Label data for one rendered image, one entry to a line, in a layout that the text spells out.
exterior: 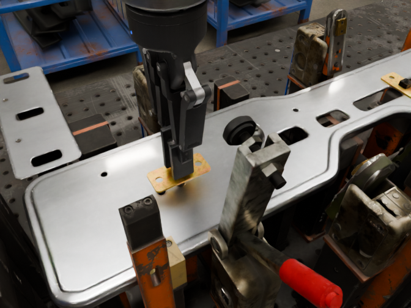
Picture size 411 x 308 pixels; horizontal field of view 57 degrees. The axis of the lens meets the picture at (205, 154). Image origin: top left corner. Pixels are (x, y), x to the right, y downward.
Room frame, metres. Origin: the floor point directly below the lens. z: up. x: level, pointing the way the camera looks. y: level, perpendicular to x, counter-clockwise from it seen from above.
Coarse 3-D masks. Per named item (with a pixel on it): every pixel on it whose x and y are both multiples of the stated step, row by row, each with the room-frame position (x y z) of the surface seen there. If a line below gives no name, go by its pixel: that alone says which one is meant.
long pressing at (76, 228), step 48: (288, 96) 0.55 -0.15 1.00; (336, 96) 0.55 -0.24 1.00; (144, 144) 0.42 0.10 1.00; (336, 144) 0.42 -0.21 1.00; (48, 192) 0.32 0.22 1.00; (96, 192) 0.32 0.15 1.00; (144, 192) 0.32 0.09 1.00; (192, 192) 0.32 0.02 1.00; (288, 192) 0.32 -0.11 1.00; (48, 240) 0.25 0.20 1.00; (96, 240) 0.25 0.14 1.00; (192, 240) 0.25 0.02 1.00; (48, 288) 0.19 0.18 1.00; (96, 288) 0.18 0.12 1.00
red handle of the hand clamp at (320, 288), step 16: (240, 240) 0.20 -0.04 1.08; (256, 240) 0.20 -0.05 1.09; (256, 256) 0.18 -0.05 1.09; (272, 256) 0.17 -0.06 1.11; (288, 272) 0.14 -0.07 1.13; (304, 272) 0.14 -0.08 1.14; (304, 288) 0.13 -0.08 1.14; (320, 288) 0.12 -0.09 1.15; (336, 288) 0.12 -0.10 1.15; (320, 304) 0.11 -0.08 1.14; (336, 304) 0.11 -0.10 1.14
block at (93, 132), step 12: (84, 120) 0.50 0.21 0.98; (96, 120) 0.50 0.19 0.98; (72, 132) 0.47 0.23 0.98; (84, 132) 0.47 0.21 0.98; (96, 132) 0.47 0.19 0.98; (108, 132) 0.47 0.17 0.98; (84, 144) 0.44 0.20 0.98; (96, 144) 0.44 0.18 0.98; (108, 144) 0.44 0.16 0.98; (84, 156) 0.42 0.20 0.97
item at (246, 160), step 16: (224, 128) 0.23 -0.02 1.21; (240, 128) 0.22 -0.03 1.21; (240, 144) 0.23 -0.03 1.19; (256, 144) 0.21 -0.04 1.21; (272, 144) 0.20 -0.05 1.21; (240, 160) 0.20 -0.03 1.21; (256, 160) 0.19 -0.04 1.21; (272, 160) 0.19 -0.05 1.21; (240, 176) 0.19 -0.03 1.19; (256, 176) 0.19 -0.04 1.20; (272, 176) 0.18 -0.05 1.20; (240, 192) 0.19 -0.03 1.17; (256, 192) 0.19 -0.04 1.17; (272, 192) 0.21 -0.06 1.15; (224, 208) 0.21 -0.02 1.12; (240, 208) 0.19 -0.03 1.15; (256, 208) 0.20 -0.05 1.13; (224, 224) 0.21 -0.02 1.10; (240, 224) 0.20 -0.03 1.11; (256, 224) 0.21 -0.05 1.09
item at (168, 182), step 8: (200, 160) 0.36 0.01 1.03; (160, 168) 0.35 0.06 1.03; (168, 168) 0.35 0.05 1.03; (200, 168) 0.35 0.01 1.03; (208, 168) 0.35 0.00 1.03; (152, 176) 0.33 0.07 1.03; (160, 176) 0.33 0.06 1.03; (168, 176) 0.33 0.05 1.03; (192, 176) 0.33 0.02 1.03; (152, 184) 0.32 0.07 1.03; (160, 184) 0.32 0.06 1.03; (168, 184) 0.32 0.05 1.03; (176, 184) 0.32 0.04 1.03
